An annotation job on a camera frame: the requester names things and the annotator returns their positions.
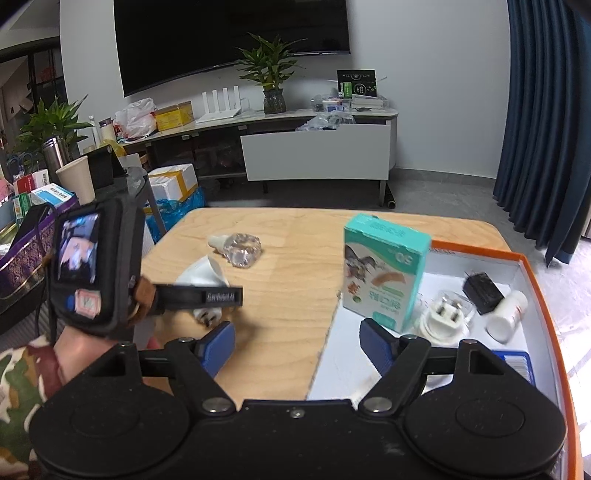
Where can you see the dark blue curtain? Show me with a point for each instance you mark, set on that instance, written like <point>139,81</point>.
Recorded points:
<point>545,115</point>

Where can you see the red white box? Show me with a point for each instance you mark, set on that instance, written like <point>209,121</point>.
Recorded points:
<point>31,181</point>

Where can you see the person's left hand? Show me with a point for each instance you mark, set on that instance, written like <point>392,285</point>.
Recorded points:
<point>87,350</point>

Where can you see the green white bandage box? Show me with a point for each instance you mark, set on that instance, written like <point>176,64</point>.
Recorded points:
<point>383,277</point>

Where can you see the white jar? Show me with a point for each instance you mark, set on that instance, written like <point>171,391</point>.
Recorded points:
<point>105,131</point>

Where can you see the white plastic bag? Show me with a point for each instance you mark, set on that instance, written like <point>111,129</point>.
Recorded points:
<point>136,120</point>

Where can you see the black green box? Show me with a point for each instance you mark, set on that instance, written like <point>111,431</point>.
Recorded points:
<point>356,84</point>

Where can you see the steel tumbler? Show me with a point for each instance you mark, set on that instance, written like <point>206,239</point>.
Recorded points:
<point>55,154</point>

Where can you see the blue plastic bag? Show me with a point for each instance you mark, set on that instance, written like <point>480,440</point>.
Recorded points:
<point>180,210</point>

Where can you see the white pill bottle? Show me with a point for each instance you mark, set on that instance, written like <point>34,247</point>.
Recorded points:
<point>505,318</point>

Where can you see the plant in glass vase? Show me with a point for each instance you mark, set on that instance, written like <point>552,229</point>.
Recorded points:
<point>273,99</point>

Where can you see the blue packet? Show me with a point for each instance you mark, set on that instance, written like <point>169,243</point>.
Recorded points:
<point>517,364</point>

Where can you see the green medicine box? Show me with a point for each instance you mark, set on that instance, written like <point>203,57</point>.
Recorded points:
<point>22,207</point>

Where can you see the yellow white cardboard box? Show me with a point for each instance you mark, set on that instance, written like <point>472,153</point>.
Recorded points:
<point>173,182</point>

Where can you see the white router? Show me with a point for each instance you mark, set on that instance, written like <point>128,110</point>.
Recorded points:
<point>219,110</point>

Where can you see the person's left forearm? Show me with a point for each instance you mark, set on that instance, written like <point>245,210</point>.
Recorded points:
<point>23,392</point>

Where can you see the beige paper cup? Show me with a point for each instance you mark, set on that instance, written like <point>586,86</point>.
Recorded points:
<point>77,180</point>

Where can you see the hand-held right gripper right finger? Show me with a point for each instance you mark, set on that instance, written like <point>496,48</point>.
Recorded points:
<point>376,344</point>

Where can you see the purple patterned tin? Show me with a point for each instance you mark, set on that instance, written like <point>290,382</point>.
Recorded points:
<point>23,272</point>

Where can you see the leafy green plant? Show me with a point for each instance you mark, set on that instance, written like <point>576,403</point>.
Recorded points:
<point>51,122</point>

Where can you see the orange rimmed white box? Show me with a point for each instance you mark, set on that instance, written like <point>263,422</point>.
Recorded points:
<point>452,267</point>

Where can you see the white plug adapter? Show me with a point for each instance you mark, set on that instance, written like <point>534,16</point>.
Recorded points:
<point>441,327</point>

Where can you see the clear empty bottle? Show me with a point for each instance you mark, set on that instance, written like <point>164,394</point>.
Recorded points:
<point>242,251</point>

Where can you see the black power adapter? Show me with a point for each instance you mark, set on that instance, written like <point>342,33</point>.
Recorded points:
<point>482,293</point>

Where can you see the black television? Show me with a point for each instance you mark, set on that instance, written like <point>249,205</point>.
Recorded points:
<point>231,37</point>

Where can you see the black phone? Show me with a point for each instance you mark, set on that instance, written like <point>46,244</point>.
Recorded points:
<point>30,226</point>

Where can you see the white blue medicine box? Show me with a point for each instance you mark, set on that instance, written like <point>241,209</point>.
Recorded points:
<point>53,194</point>

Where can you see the pile of clear plastic packets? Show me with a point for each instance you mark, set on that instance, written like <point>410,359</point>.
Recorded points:
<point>328,121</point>

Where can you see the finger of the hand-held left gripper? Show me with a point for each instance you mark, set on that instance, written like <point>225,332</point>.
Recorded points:
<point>184,297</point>

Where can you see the white mosquito repellent heater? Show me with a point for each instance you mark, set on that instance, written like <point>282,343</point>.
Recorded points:
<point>198,274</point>

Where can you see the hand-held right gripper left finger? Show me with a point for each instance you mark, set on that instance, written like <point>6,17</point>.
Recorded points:
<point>217,346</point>

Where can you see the white television cabinet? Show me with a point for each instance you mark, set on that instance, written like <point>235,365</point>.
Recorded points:
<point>318,157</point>

